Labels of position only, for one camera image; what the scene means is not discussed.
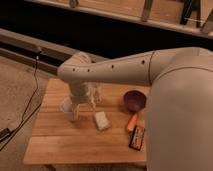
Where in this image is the black device on floor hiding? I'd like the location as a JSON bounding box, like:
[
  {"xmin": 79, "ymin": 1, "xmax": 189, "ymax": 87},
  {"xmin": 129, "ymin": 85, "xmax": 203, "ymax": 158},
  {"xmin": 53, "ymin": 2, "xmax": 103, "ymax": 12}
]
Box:
[{"xmin": 0, "ymin": 128, "xmax": 11, "ymax": 142}]

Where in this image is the wooden table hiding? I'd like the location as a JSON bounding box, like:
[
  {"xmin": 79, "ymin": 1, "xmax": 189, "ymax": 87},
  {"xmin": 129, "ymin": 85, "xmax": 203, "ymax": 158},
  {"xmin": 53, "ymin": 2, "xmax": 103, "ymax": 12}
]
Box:
[{"xmin": 23, "ymin": 79, "xmax": 146, "ymax": 165}]

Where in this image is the dark red bowl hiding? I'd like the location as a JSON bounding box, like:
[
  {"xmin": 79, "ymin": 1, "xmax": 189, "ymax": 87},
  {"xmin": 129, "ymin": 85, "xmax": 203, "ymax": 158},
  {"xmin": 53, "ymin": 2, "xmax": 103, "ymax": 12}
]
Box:
[{"xmin": 123, "ymin": 90, "xmax": 147, "ymax": 112}]

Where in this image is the black cable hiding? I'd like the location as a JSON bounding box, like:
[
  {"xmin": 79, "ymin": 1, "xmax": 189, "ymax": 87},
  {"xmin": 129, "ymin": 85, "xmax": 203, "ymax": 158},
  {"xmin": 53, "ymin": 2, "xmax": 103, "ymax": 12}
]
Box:
[{"xmin": 0, "ymin": 49, "xmax": 43, "ymax": 151}]

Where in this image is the black rectangular box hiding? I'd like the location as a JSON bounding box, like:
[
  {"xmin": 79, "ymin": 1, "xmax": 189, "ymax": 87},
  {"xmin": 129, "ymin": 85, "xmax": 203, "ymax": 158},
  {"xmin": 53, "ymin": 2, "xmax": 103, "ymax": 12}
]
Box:
[{"xmin": 129, "ymin": 125, "xmax": 145, "ymax": 151}]

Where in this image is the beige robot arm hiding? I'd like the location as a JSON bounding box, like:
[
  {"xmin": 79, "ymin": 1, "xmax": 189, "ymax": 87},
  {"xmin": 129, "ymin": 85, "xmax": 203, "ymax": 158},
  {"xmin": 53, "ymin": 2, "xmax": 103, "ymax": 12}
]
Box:
[{"xmin": 57, "ymin": 47, "xmax": 213, "ymax": 171}]

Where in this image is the white sponge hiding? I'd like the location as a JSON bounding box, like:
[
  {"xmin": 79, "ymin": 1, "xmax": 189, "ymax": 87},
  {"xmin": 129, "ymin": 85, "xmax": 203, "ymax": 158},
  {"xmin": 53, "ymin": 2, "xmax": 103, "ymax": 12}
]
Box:
[{"xmin": 94, "ymin": 112, "xmax": 110, "ymax": 131}]

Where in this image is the clear glass bottle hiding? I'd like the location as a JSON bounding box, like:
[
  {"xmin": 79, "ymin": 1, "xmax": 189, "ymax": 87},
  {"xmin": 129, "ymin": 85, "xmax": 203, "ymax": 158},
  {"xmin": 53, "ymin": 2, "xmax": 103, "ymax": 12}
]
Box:
[{"xmin": 94, "ymin": 83, "xmax": 102, "ymax": 103}]

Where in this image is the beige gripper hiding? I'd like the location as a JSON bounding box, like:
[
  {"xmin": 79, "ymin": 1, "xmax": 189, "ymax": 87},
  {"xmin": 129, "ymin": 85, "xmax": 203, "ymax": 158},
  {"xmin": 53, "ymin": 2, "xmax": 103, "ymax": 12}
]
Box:
[{"xmin": 69, "ymin": 82, "xmax": 96, "ymax": 120}]

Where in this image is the white ceramic cup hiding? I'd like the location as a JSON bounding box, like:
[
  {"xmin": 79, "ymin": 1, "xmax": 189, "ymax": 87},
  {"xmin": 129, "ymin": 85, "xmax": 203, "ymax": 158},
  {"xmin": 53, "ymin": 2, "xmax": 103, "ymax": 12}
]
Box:
[{"xmin": 60, "ymin": 97, "xmax": 79, "ymax": 121}]

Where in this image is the orange marker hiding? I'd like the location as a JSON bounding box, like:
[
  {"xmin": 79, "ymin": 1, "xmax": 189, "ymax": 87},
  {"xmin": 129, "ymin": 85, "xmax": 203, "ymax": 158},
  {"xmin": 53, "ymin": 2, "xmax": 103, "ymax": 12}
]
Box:
[{"xmin": 126, "ymin": 113, "xmax": 138, "ymax": 132}]

